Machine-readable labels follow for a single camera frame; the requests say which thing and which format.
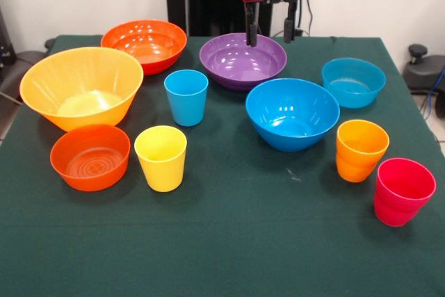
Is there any purple bowl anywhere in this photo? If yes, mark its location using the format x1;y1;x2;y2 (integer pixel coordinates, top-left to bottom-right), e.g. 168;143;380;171
199;32;288;92

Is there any deep blue bowl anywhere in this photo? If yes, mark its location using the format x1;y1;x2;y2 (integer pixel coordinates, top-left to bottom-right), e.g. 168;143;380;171
245;77;341;153

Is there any small teal bowl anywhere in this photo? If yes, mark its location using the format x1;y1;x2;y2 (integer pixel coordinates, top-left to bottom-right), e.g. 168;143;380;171
321;57;387;109

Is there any blue cup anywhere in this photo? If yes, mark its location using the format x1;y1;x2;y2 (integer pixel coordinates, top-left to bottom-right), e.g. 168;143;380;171
163;69;209;127

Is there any wide red-orange bowl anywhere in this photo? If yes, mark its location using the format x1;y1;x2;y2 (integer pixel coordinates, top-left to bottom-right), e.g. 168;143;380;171
100;19;188;77

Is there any orange cup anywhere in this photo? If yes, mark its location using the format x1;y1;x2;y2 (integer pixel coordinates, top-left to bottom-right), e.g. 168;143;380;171
335;119;390;184

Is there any yellow cup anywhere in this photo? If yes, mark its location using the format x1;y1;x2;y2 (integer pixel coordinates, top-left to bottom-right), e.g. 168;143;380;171
133;125;188;193

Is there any dark green table cloth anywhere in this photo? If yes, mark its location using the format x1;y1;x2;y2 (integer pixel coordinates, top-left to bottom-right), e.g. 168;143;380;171
0;34;445;297

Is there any pink cup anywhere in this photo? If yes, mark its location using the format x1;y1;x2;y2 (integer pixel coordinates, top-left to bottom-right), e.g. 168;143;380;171
373;157;437;228

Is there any large yellow bowl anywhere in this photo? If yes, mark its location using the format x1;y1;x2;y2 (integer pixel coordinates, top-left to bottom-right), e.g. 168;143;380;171
19;46;145;132

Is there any small red-orange bowl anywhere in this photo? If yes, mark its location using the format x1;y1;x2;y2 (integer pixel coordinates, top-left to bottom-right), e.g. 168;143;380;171
49;124;131;193

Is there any black pedestal foot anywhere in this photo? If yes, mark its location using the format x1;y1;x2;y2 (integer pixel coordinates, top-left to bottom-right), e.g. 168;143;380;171
402;43;445;95
0;38;56;98

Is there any blue cable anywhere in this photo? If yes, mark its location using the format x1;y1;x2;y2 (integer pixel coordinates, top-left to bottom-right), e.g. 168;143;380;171
419;66;445;118

